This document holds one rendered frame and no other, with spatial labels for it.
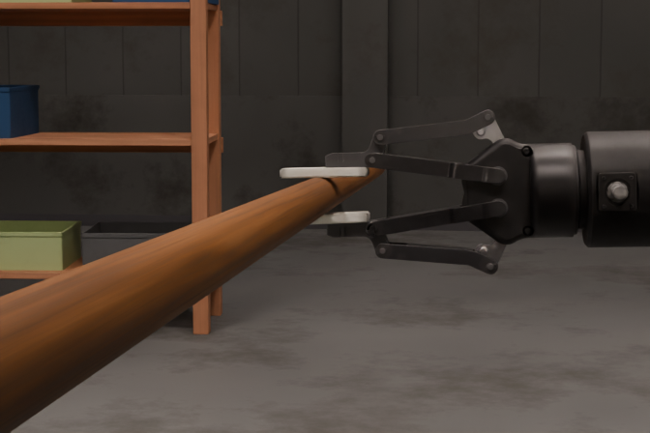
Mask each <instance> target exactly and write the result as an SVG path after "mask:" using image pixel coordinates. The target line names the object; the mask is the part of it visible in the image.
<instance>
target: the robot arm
mask: <svg viewBox="0 0 650 433"><path fill-rule="evenodd" d="M469 133H473V134H474V136H475V137H476V138H478V139H489V140H491V141H492V144H491V145H489V146H488V147H487V148H485V149H484V150H483V151H482V152H481V153H480V154H478V155H477V156H476V157H475V158H473V159H472V160H470V161H469V162H467V163H461V162H453V161H445V160H437V159H422V158H414V157H407V156H399V155H391V154H384V151H385V149H386V146H387V144H394V143H402V142H411V141H419V140H428V139H435V138H444V137H453V136H461V135H466V134H469ZM325 165H326V167H296V168H283V169H282V170H280V177H281V178H336V177H367V176H368V175H369V168H368V167H371V168H379V169H387V170H395V171H402V172H409V173H417V174H425V175H432V176H440V177H448V178H454V179H461V183H462V186H463V190H464V195H463V198H462V205H456V206H452V207H447V208H442V209H436V210H430V211H424V212H419V213H413V214H407V215H401V216H390V217H384V218H379V219H374V220H369V219H370V215H369V211H362V212H336V213H326V214H325V215H323V216H321V217H320V218H318V219H317V220H316V221H314V222H313V223H311V224H327V235H328V236H330V237H333V238H339V237H367V238H369V239H370V240H371V242H372V245H373V247H374V250H375V254H376V255H377V256H378V257H379V258H382V259H395V260H407V261H420V262H432V263H445V264H458V265H468V266H471V267H473V268H475V269H477V270H480V271H482V272H484V273H486V274H495V273H496V272H497V270H498V262H499V260H500V258H501V255H502V253H503V251H504V249H505V247H506V245H510V244H513V243H515V242H516V241H518V240H521V239H525V238H564V237H573V236H574V235H576V234H577V230H578V229H581V231H582V238H583V241H584V244H585V245H586V246H587V247H633V246H650V130H620V131H587V132H586V133H585V134H584V135H583V136H582V137H581V142H580V150H579V149H577V148H576V146H575V145H572V143H538V144H521V143H517V142H515V141H514V140H512V139H510V138H504V136H503V134H502V132H501V130H500V128H499V127H498V125H497V123H496V121H495V114H494V113H493V111H491V110H484V111H482V112H480V113H478V114H476V115H474V116H472V117H470V118H468V119H466V120H462V121H454V122H446V123H437V124H429V125H420V126H413V127H404V128H396V129H387V130H377V131H376V132H375V133H374V134H373V136H372V140H371V143H370V145H369V148H368V149H367V150H366V151H365V152H363V153H332V154H330V155H327V156H325ZM466 221H469V222H470V223H471V224H473V225H474V226H476V227H477V228H479V229H480V230H482V231H483V232H484V233H486V234H487V235H489V236H490V237H492V238H493V239H494V241H493V242H492V243H491V244H479V245H477V247H476V249H473V248H469V247H461V246H448V245H424V244H411V243H398V242H389V240H388V238H387V235H388V234H394V233H398V232H404V231H410V230H416V229H422V228H428V227H433V226H439V225H445V224H452V223H460V222H466Z"/></svg>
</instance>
